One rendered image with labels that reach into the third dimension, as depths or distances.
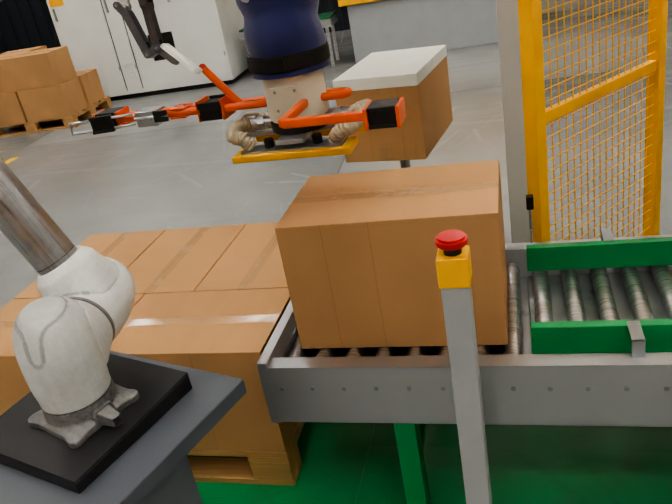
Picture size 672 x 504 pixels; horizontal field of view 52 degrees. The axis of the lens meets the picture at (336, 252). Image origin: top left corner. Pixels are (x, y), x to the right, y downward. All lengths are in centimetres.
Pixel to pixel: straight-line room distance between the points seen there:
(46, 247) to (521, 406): 122
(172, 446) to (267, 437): 84
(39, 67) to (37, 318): 763
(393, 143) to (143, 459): 213
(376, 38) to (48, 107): 415
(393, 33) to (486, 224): 756
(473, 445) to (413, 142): 180
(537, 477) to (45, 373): 152
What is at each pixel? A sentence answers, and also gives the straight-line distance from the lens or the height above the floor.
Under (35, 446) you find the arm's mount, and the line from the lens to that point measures 163.
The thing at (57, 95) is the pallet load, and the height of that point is 41.
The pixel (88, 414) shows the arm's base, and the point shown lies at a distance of 157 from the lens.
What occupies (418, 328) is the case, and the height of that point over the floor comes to 61.
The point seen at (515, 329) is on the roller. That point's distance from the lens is 203.
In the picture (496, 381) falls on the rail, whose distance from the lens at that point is 184.
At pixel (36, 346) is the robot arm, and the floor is 101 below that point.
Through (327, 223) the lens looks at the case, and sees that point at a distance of 184.
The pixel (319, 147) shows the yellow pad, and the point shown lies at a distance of 184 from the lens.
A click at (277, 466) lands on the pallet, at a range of 240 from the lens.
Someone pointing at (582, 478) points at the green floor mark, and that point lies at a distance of 237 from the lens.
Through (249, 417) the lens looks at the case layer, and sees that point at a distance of 229.
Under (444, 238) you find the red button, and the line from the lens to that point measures 145.
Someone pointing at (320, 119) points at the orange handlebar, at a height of 125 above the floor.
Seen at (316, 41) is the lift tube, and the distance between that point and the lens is 186.
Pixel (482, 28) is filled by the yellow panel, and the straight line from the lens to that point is 921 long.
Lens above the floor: 166
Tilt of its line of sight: 25 degrees down
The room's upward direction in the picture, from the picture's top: 11 degrees counter-clockwise
